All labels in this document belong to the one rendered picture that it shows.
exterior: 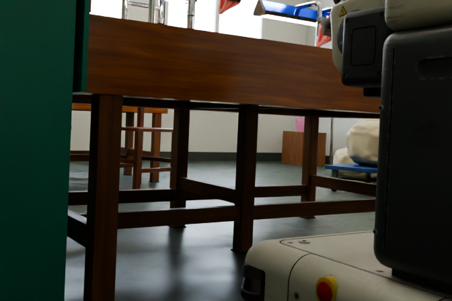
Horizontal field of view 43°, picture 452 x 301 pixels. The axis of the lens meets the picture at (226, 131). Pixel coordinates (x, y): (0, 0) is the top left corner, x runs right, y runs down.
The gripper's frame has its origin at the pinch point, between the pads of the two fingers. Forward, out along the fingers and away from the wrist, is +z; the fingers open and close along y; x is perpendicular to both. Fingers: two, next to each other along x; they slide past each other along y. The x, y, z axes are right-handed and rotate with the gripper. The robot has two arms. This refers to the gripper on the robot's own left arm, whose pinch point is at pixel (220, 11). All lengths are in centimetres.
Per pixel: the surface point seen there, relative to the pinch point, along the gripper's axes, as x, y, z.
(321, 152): -225, -434, 372
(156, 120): -159, -118, 239
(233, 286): 62, -11, 60
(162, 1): -46, -8, 34
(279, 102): 30.6, -11.2, 5.9
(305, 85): 26.5, -20.6, 2.4
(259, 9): -62, -66, 42
